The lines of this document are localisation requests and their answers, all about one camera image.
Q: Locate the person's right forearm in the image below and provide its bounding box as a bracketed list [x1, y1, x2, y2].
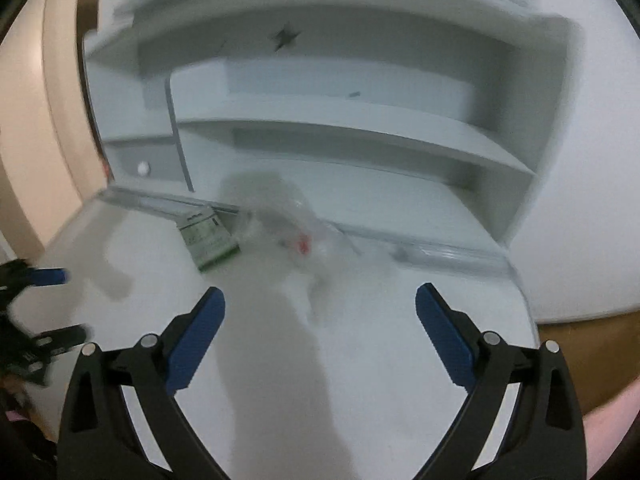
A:
[584, 378, 640, 479]

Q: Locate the grey desk hutch shelf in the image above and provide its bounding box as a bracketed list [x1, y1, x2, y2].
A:
[84, 0, 576, 252]

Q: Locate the grey drawer with white knob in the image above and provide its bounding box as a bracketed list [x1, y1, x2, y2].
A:
[104, 138, 186, 182]

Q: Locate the clear plastic bag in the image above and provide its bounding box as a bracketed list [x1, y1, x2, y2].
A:
[220, 171, 396, 315]

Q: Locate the green white packet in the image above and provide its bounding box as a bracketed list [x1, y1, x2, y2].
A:
[177, 206, 240, 272]

